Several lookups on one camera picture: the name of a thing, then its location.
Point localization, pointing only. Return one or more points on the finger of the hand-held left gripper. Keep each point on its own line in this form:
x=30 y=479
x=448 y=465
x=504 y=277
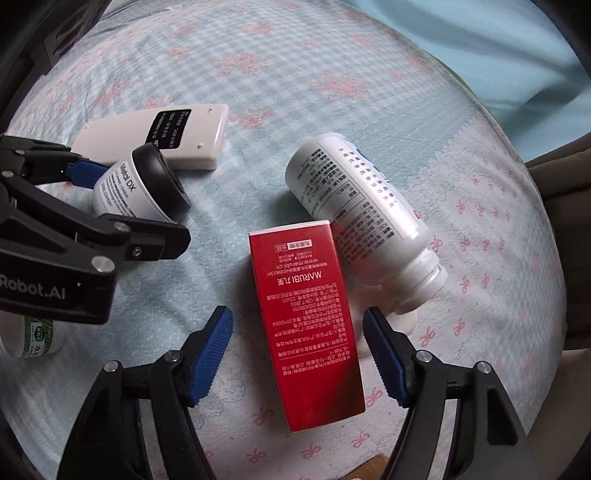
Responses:
x=83 y=173
x=152 y=240

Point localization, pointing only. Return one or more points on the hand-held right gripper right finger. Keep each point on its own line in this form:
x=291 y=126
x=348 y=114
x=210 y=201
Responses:
x=383 y=355

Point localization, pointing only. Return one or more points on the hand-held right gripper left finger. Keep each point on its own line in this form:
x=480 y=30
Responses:
x=212 y=360

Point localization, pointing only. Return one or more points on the white jar with black lid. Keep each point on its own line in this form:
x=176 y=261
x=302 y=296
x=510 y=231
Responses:
x=120 y=194

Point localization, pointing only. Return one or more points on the red cardboard box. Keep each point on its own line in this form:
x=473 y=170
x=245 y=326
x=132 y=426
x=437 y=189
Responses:
x=304 y=332

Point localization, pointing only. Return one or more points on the white bottle cap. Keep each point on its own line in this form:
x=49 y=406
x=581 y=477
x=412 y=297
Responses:
x=406 y=323

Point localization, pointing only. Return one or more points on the small white green-label bottle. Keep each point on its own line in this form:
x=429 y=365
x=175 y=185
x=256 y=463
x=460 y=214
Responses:
x=27 y=337

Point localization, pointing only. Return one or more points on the white remote control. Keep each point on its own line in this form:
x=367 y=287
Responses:
x=198 y=134

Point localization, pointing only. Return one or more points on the large white plastic bottle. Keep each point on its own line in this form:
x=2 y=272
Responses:
x=351 y=194

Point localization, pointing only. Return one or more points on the checkered floral bed sheet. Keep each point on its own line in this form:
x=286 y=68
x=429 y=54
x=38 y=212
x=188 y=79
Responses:
x=277 y=92

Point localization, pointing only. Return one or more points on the beige cushion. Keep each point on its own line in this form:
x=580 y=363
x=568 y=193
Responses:
x=568 y=207

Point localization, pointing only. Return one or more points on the light blue cloth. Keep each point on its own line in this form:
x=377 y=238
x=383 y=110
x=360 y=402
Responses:
x=461 y=46

